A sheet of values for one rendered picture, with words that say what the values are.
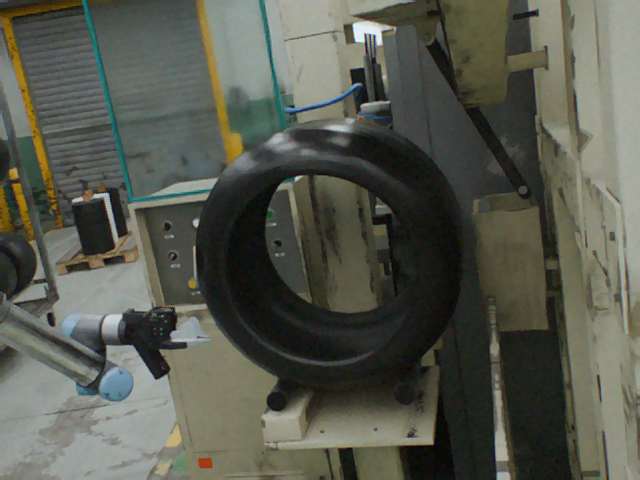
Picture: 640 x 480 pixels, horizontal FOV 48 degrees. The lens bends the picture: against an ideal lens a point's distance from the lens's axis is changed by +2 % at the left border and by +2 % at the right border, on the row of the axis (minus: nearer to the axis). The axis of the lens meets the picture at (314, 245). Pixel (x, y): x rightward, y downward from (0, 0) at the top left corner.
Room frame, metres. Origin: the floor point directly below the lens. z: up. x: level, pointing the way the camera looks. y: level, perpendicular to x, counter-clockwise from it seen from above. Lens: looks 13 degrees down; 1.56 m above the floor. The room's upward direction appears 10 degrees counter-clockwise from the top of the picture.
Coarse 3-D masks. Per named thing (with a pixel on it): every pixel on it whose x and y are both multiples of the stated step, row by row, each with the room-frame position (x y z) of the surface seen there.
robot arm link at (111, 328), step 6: (108, 318) 1.65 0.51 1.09; (114, 318) 1.65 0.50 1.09; (120, 318) 1.65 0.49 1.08; (108, 324) 1.64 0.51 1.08; (114, 324) 1.64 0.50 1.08; (120, 324) 1.64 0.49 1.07; (102, 330) 1.63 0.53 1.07; (108, 330) 1.63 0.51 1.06; (114, 330) 1.63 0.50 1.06; (102, 336) 1.63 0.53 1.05; (108, 336) 1.63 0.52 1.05; (114, 336) 1.63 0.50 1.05; (108, 342) 1.64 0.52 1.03; (114, 342) 1.63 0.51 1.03; (120, 342) 1.63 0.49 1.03
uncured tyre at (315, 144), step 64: (320, 128) 1.45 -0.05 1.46; (384, 128) 1.57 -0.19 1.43; (256, 192) 1.43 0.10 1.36; (384, 192) 1.37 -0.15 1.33; (448, 192) 1.48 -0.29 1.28; (256, 256) 1.73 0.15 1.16; (448, 256) 1.36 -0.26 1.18; (256, 320) 1.64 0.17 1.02; (320, 320) 1.70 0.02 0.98; (384, 320) 1.66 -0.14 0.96; (448, 320) 1.39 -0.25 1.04; (320, 384) 1.43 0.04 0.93
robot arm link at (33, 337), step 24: (0, 312) 1.42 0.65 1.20; (24, 312) 1.48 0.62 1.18; (0, 336) 1.43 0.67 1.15; (24, 336) 1.45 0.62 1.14; (48, 336) 1.48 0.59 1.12; (48, 360) 1.47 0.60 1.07; (72, 360) 1.49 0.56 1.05; (96, 360) 1.53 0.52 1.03; (96, 384) 1.52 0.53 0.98; (120, 384) 1.52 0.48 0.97
